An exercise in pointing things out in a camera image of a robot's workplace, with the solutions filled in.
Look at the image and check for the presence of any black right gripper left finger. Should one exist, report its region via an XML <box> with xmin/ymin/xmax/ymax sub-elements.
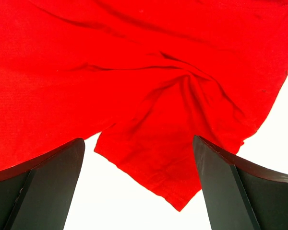
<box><xmin>0</xmin><ymin>138</ymin><xmax>85</xmax><ymax>230</ymax></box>

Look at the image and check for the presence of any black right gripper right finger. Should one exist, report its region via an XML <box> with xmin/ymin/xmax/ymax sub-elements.
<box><xmin>193</xmin><ymin>136</ymin><xmax>288</xmax><ymax>230</ymax></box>

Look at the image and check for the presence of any red t-shirt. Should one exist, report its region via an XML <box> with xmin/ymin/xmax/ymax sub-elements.
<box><xmin>0</xmin><ymin>0</ymin><xmax>288</xmax><ymax>211</ymax></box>

